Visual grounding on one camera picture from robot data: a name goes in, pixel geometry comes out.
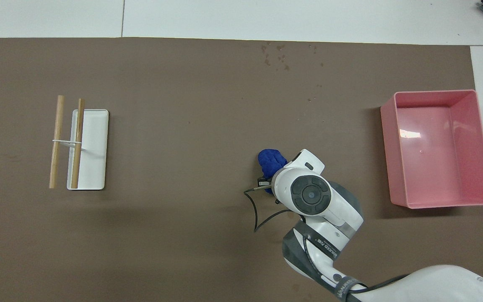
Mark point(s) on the blue towel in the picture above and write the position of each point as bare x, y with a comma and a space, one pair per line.
271, 161

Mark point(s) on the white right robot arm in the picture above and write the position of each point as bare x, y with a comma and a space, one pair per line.
312, 197

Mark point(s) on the brown table mat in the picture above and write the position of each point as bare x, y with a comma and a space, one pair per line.
208, 126

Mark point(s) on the white rack with wooden rods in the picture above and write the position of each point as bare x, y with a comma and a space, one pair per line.
94, 151

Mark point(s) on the pink plastic bin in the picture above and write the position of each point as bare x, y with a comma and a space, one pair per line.
434, 159

